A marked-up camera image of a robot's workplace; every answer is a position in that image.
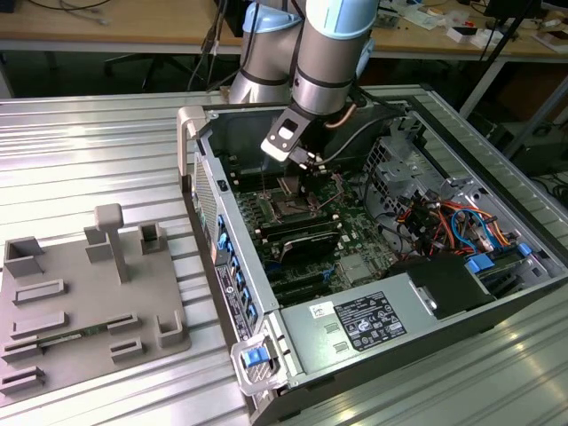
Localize green RAM stick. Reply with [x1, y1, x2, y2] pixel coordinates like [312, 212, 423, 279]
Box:
[37, 323, 110, 348]

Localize black RAM slot bank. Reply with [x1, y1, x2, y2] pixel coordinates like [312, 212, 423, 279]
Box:
[227, 164, 289, 193]

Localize blue wire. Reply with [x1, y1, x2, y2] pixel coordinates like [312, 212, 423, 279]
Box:
[449, 207, 497, 255]

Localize perforated metal drive cage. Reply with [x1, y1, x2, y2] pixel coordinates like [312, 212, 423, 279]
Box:
[362, 136, 428, 219]

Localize open grey PC case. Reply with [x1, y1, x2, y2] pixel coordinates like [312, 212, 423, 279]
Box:
[176, 86, 568, 422]

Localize grey power supply unit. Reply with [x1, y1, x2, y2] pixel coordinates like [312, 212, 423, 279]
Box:
[280, 272, 439, 375]

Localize copper coloured cable loop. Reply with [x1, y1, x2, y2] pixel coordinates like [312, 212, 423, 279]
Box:
[325, 103, 357, 130]

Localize blue case latch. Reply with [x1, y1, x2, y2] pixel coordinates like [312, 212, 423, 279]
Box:
[241, 347, 268, 368]

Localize green motherboard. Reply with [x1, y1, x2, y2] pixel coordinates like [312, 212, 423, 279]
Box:
[221, 150, 403, 308]

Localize blue disk carrier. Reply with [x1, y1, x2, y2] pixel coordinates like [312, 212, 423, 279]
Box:
[464, 251, 497, 280]

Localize wooden desk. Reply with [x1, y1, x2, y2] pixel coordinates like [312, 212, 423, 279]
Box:
[0, 0, 568, 61]

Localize black camera cable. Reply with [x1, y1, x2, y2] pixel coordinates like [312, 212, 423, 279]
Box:
[318, 99, 412, 166]

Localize black hanging cable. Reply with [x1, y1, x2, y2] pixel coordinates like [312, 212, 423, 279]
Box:
[186, 0, 250, 93]

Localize white small box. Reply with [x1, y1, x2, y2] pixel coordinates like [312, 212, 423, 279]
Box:
[446, 25, 479, 44]

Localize grey loose cable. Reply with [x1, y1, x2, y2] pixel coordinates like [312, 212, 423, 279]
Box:
[56, 0, 111, 27]

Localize black installed RAM sticks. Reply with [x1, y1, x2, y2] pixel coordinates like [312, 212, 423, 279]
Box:
[258, 211, 342, 244]

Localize black office chair base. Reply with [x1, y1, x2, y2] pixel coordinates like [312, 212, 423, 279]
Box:
[103, 51, 197, 91]

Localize orange wire bundle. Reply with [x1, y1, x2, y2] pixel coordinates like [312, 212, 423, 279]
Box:
[396, 201, 518, 250]

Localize black expansion slots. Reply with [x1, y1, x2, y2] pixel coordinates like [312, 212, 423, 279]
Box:
[264, 269, 333, 308]

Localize grey parts rack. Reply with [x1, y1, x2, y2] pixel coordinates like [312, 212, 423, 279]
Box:
[0, 202, 193, 397]

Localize black plastic air duct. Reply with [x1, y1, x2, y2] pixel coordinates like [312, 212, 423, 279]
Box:
[383, 255, 497, 321]

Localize silver CPU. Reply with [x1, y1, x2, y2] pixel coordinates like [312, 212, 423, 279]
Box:
[277, 176, 305, 197]

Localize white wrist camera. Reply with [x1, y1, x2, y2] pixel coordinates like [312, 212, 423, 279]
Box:
[260, 106, 312, 162]

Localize black graphics card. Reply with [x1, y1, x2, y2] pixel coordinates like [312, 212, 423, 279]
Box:
[279, 230, 341, 268]

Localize CPU socket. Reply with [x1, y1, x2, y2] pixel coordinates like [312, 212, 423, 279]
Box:
[264, 193, 312, 222]

